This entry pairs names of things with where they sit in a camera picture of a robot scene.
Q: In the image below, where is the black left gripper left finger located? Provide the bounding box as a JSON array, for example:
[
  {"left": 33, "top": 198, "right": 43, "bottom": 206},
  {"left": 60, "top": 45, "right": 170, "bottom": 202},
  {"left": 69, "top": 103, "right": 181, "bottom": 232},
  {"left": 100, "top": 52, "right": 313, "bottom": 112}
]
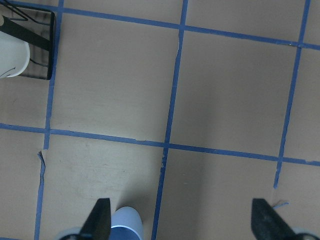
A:
[{"left": 79, "top": 198, "right": 111, "bottom": 240}]

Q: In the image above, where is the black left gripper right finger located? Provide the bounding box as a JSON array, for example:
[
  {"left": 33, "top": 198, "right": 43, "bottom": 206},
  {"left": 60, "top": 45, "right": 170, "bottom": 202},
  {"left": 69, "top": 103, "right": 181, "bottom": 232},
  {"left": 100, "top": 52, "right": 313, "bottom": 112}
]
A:
[{"left": 251, "top": 198, "right": 296, "bottom": 240}]

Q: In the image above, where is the light blue plastic cup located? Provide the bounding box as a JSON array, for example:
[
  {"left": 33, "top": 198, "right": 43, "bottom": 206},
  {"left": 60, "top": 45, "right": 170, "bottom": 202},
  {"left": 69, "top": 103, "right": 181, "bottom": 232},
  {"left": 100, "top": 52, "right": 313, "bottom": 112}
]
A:
[{"left": 109, "top": 206, "right": 144, "bottom": 240}]

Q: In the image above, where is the white cup on rack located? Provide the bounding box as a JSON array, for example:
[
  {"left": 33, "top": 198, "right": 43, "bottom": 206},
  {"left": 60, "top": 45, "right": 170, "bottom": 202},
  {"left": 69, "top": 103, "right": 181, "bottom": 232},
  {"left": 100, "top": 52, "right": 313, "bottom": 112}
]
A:
[{"left": 0, "top": 31, "right": 30, "bottom": 79}]

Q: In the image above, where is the black wire cup rack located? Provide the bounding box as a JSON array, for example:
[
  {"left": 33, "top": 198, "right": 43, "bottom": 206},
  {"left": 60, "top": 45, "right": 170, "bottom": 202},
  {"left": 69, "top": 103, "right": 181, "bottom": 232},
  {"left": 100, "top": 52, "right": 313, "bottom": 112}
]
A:
[{"left": 0, "top": 0, "right": 56, "bottom": 80}]

